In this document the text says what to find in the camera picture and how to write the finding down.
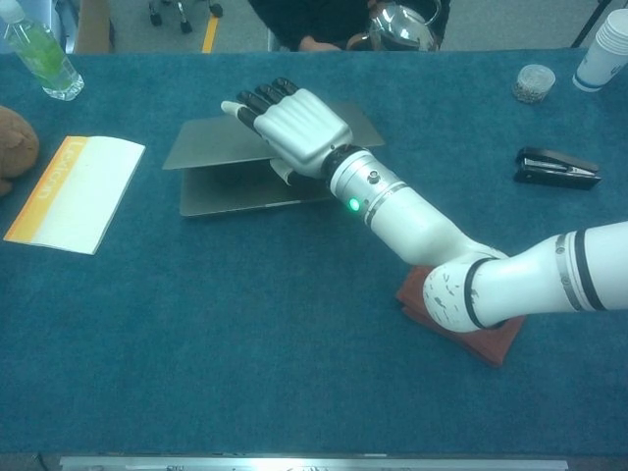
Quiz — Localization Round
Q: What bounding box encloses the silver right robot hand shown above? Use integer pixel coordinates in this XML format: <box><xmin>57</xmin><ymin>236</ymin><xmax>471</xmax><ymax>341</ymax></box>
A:
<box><xmin>220</xmin><ymin>77</ymin><xmax>354</xmax><ymax>186</ymax></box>

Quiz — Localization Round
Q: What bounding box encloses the silver Apple laptop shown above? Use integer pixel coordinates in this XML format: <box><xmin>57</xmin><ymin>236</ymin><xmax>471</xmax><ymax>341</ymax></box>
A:
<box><xmin>162</xmin><ymin>101</ymin><xmax>387</xmax><ymax>220</ymax></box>

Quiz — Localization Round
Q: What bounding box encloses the person in black clothes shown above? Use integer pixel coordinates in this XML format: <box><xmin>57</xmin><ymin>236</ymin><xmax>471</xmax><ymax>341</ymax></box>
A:
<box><xmin>247</xmin><ymin>0</ymin><xmax>374</xmax><ymax>53</ymax></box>

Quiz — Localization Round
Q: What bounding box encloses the shiny steel kettle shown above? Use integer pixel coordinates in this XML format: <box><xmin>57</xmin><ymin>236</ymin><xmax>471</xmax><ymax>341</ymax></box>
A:
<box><xmin>345</xmin><ymin>0</ymin><xmax>443</xmax><ymax>52</ymax></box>

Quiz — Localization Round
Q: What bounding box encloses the office chair wheel base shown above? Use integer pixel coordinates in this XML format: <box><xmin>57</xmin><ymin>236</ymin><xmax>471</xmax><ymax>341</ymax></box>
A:
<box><xmin>148</xmin><ymin>0</ymin><xmax>225</xmax><ymax>34</ymax></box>

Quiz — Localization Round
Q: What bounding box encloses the blue felt table cover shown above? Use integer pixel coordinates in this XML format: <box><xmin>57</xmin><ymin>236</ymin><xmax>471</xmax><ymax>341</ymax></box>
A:
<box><xmin>0</xmin><ymin>47</ymin><xmax>628</xmax><ymax>460</ymax></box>

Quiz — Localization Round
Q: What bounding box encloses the white orange Lexicon book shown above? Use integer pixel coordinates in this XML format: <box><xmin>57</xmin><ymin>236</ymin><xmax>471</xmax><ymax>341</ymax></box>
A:
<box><xmin>2</xmin><ymin>135</ymin><xmax>147</xmax><ymax>256</ymax></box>

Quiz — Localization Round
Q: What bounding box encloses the small clear jar of seeds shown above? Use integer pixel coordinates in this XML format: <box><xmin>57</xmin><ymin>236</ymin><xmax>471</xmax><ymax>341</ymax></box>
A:
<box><xmin>511</xmin><ymin>64</ymin><xmax>557</xmax><ymax>105</ymax></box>

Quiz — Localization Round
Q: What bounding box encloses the brown cardboard box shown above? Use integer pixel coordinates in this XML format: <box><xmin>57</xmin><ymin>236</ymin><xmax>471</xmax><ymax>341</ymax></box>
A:
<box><xmin>73</xmin><ymin>0</ymin><xmax>117</xmax><ymax>54</ymax></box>

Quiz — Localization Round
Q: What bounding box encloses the black stapler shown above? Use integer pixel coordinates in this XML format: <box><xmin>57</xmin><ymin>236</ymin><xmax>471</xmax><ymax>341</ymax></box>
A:
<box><xmin>513</xmin><ymin>146</ymin><xmax>603</xmax><ymax>191</ymax></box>

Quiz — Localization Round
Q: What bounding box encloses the clear bottle green label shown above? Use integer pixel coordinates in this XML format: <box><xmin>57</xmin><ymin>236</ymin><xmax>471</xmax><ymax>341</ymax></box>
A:
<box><xmin>0</xmin><ymin>10</ymin><xmax>85</xmax><ymax>102</ymax></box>

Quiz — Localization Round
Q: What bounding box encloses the folded brown cloth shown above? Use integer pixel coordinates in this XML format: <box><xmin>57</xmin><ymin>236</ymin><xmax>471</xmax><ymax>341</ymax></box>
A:
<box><xmin>395</xmin><ymin>266</ymin><xmax>528</xmax><ymax>369</ymax></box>

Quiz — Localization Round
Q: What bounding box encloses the brown plush toy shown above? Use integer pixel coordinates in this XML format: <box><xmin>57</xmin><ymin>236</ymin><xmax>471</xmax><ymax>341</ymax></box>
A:
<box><xmin>0</xmin><ymin>105</ymin><xmax>40</xmax><ymax>197</ymax></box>

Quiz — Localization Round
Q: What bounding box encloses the stack of paper cups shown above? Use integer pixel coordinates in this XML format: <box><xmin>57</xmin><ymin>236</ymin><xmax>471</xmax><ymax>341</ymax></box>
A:
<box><xmin>572</xmin><ymin>9</ymin><xmax>628</xmax><ymax>93</ymax></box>

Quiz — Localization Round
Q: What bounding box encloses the aluminium frame rail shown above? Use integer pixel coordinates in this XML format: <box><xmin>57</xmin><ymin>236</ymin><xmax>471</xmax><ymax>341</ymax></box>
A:
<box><xmin>58</xmin><ymin>455</ymin><xmax>570</xmax><ymax>471</ymax></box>

